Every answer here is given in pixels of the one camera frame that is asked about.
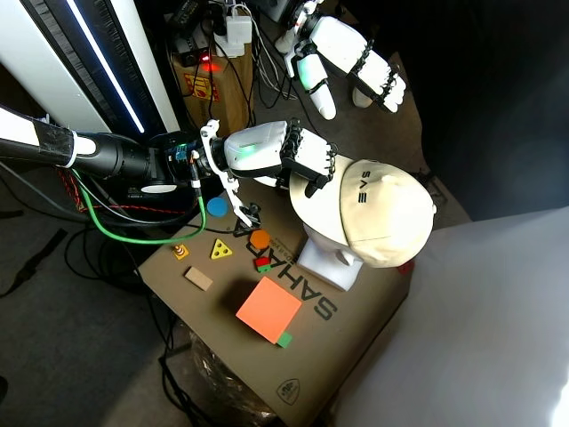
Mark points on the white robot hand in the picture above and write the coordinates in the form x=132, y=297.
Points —
x=253, y=147
x=342, y=44

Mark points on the beige cap with black letters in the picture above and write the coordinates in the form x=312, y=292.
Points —
x=382, y=213

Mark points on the white mannequin head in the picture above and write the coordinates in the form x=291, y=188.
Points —
x=331, y=260

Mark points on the brown cardboard box, yellow label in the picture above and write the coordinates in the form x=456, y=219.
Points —
x=222, y=93

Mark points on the blue disc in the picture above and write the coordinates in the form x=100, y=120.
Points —
x=217, y=206

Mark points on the orange hexagon block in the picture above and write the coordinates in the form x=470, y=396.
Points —
x=259, y=239

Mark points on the white power adapter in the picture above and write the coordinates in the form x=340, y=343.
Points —
x=239, y=30

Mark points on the yellow triangle block with holes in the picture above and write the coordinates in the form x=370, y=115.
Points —
x=221, y=252

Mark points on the black device with red light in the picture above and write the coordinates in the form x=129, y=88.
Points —
x=192, y=54

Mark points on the red and green block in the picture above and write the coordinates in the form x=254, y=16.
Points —
x=262, y=265

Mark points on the orange striped cone block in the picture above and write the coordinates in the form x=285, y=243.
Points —
x=180, y=252

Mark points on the plain wooden block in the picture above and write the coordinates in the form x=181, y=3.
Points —
x=198, y=278

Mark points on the orange box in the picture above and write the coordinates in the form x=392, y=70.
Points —
x=269, y=309

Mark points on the small red block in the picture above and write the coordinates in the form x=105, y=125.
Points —
x=406, y=267

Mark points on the green cube block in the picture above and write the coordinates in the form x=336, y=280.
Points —
x=284, y=340

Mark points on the white panel with light strip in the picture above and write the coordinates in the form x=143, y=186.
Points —
x=66, y=58

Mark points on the brown printed cardboard sheet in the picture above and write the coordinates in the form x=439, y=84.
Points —
x=355, y=347

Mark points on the clear plastic wrapped bundle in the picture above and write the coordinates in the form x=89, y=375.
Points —
x=222, y=378

